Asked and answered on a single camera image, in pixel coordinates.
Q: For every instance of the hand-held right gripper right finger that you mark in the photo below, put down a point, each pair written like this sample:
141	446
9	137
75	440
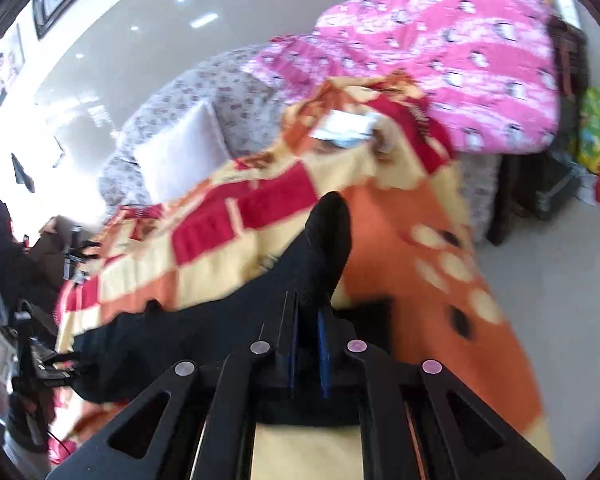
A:
325	355

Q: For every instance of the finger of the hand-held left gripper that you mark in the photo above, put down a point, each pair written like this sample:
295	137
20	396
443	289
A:
65	371

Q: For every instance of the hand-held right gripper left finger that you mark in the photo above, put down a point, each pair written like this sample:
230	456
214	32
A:
291	365

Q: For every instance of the black pants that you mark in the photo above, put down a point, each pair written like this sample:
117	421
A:
280	285

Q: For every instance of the person's dark clothing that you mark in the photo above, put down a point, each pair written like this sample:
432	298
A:
0	250

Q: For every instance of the orange red yellow printed blanket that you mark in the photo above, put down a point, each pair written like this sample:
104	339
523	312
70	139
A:
405	210

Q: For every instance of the white paper packet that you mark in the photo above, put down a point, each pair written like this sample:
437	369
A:
347	127

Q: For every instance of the white pillow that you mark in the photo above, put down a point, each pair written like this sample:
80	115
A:
185	155

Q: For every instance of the black storage case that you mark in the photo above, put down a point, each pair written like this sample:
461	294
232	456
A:
555	190

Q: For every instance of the grey floral bed sheet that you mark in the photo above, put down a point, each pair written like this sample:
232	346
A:
205	80

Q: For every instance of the pink printed quilt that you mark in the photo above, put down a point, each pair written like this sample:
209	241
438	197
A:
405	35

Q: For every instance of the green yellow printed bag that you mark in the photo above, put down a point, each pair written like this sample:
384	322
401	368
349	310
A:
597	130

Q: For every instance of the wall poster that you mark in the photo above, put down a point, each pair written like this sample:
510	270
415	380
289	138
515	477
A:
7	67

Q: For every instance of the dark wooden bed frame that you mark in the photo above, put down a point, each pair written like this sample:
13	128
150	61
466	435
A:
567	60

